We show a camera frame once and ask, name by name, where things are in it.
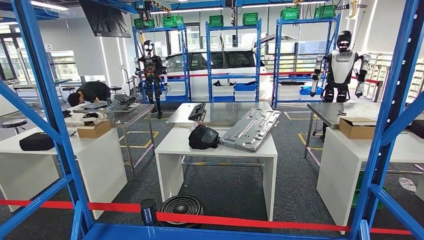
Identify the black plastic grille part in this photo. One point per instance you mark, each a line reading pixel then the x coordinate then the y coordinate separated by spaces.
pixel 197 112

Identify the black curved part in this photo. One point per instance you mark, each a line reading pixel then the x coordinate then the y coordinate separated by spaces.
pixel 225 83

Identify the silver metal panel part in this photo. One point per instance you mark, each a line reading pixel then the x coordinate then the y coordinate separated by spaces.
pixel 250 130

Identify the blue metal shelf rack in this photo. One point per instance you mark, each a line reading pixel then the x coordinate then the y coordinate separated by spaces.
pixel 43 82
pixel 276 66
pixel 208 59
pixel 184 59

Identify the steel table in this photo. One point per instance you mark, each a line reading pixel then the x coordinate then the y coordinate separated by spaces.
pixel 328 112
pixel 130 114
pixel 225 114

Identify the black welding helmet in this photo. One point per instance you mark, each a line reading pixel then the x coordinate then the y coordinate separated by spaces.
pixel 202 136

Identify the blue storage bin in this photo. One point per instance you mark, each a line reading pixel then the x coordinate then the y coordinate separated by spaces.
pixel 244 87
pixel 304 91
pixel 222 98

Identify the white storage bin stack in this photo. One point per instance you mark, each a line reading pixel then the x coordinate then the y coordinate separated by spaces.
pixel 175 88
pixel 222 91
pixel 288 92
pixel 244 96

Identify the white car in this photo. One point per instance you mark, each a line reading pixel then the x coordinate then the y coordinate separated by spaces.
pixel 198 86

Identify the white table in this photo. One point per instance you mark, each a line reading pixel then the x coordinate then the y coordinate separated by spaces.
pixel 341 169
pixel 99 165
pixel 175 142

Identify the black humanoid robot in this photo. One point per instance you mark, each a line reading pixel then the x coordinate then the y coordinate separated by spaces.
pixel 151 68

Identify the red barrier tape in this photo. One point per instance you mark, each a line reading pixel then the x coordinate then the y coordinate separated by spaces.
pixel 288 73
pixel 232 221

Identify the black ribbed round base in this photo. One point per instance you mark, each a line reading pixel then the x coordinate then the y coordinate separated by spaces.
pixel 181 205

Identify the grey device stack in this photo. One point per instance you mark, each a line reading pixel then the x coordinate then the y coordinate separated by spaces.
pixel 122 102

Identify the green plastic crate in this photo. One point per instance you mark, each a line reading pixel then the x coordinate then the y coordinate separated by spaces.
pixel 144 23
pixel 173 21
pixel 325 11
pixel 290 13
pixel 250 19
pixel 359 192
pixel 216 21

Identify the black round stool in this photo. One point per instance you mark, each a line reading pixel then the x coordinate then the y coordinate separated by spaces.
pixel 14 123
pixel 115 88
pixel 68 88

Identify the ceiling light strip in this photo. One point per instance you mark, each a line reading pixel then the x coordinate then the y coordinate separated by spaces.
pixel 49 5
pixel 187 10
pixel 266 5

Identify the blue overhead gantry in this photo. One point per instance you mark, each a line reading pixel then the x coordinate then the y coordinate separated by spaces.
pixel 198 4

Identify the open cardboard box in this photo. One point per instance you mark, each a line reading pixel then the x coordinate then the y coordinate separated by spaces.
pixel 94 131
pixel 356 130

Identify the grey laptop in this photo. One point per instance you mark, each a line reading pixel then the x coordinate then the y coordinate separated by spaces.
pixel 93 105

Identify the white headset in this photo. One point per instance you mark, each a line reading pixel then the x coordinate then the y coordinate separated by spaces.
pixel 92 116

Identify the person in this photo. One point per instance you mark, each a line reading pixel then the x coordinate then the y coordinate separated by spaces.
pixel 92 91

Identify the blue electric hoist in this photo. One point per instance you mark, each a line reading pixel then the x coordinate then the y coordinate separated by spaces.
pixel 143 4

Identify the white humanoid robot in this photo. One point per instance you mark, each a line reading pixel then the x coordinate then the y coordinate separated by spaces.
pixel 341 66

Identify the black hanging monitor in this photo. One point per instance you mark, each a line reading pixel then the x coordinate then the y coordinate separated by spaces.
pixel 104 20

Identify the white slatted rack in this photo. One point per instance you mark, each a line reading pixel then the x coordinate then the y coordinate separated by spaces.
pixel 381 73

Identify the long dark desk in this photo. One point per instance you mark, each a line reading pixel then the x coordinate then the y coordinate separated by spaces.
pixel 39 82

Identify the black zip case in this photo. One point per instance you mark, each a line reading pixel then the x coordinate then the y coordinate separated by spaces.
pixel 418 129
pixel 36 141

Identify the yellow hoist hook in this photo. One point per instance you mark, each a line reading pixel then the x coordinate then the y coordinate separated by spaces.
pixel 353 9

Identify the clear plastic bag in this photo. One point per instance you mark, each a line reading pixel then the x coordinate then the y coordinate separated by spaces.
pixel 407 184

